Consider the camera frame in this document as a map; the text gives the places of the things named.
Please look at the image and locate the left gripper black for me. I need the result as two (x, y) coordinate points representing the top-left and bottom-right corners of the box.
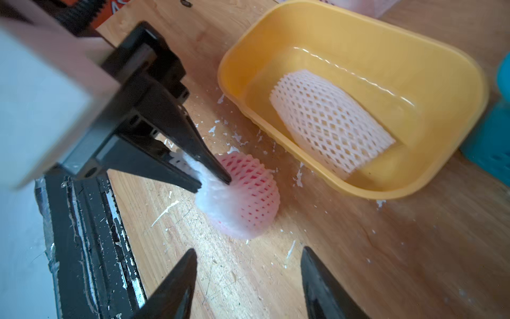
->
(46, 21), (232, 194)

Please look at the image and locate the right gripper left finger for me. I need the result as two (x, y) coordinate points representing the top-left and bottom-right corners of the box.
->
(132, 249), (197, 319)

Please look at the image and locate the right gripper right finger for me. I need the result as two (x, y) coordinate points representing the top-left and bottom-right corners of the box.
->
(301, 247), (368, 318)

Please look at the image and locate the netted apple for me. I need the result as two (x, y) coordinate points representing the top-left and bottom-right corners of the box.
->
(169, 150), (280, 240)

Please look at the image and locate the white foam net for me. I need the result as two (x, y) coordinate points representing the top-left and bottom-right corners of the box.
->
(270, 70), (396, 180)

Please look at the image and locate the teal plastic basket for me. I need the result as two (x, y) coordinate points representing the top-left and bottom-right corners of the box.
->
(460, 56), (509, 186)

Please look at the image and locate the yellow plastic tray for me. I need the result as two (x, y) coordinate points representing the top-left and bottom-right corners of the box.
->
(218, 1), (490, 199)

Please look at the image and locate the pink plastic basket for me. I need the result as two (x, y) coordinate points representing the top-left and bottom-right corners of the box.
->
(321, 0), (400, 19)

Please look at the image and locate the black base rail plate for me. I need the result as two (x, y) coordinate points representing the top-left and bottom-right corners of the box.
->
(35, 173), (147, 318)

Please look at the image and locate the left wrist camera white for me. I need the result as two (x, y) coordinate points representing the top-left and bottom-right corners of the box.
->
(1, 18), (120, 188)

